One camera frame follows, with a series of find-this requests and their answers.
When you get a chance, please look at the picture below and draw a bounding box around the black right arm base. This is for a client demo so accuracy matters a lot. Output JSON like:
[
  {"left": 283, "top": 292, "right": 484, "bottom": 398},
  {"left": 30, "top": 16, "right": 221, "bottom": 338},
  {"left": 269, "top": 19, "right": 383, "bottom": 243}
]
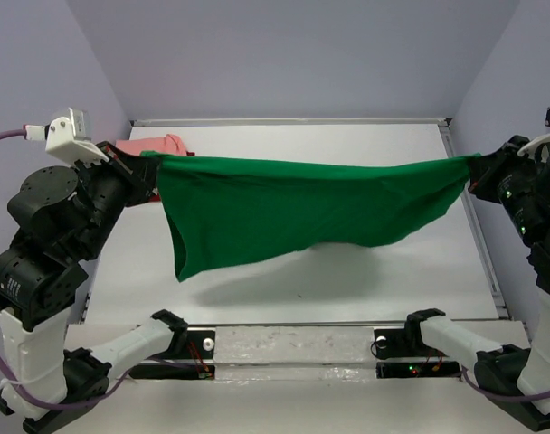
[{"left": 370, "top": 328, "right": 460, "bottom": 380}]

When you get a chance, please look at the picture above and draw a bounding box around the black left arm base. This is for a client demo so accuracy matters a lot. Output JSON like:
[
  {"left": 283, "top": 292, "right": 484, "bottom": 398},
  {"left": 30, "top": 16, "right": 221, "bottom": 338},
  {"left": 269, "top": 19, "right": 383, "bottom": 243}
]
[{"left": 129, "top": 327, "right": 216, "bottom": 381}]

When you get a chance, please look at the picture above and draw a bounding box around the dark red t shirt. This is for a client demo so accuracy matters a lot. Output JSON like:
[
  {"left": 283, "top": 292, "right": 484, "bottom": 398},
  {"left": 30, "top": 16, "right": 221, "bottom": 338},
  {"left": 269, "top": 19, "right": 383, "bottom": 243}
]
[{"left": 149, "top": 151, "right": 196, "bottom": 203}]

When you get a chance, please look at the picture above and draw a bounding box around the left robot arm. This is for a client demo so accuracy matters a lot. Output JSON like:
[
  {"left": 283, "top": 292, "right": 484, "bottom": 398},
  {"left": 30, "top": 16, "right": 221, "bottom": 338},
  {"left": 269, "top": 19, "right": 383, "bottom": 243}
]
[{"left": 0, "top": 142, "right": 188, "bottom": 433}]

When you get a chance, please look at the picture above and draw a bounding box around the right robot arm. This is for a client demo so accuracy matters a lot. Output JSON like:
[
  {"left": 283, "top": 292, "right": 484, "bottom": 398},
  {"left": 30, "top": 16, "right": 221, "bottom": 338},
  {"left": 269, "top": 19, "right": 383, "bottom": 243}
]
[{"left": 402, "top": 136, "right": 550, "bottom": 432}]

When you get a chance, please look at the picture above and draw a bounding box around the pink t shirt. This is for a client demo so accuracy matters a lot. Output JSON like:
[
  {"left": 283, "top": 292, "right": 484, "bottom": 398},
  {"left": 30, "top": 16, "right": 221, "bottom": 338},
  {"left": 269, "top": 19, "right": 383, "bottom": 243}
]
[{"left": 115, "top": 134, "right": 190, "bottom": 156}]

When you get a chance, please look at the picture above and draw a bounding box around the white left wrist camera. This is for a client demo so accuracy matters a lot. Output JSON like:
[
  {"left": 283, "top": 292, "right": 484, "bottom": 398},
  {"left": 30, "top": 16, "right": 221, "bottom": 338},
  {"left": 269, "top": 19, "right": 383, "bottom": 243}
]
[{"left": 24, "top": 108, "right": 109, "bottom": 166}]

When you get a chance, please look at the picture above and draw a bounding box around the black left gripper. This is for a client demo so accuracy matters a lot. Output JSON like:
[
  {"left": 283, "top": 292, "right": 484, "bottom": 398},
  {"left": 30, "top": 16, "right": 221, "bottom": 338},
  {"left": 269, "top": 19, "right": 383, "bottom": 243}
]
[{"left": 81, "top": 135, "right": 167, "bottom": 253}]

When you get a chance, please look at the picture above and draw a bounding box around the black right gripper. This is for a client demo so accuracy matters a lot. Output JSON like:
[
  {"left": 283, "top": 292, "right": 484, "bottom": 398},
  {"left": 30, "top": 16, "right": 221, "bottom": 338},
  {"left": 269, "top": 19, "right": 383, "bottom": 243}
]
[{"left": 469, "top": 131, "right": 550, "bottom": 244}]

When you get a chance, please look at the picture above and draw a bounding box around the green t shirt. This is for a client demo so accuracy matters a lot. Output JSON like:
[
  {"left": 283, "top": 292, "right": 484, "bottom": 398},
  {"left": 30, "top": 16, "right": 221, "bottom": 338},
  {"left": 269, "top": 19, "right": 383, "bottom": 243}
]
[{"left": 156, "top": 154, "right": 471, "bottom": 281}]

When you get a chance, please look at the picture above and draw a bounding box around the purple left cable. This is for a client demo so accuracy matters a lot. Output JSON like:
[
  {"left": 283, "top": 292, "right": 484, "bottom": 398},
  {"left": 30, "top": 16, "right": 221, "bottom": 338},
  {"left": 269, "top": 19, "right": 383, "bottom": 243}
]
[{"left": 0, "top": 127, "right": 215, "bottom": 412}]

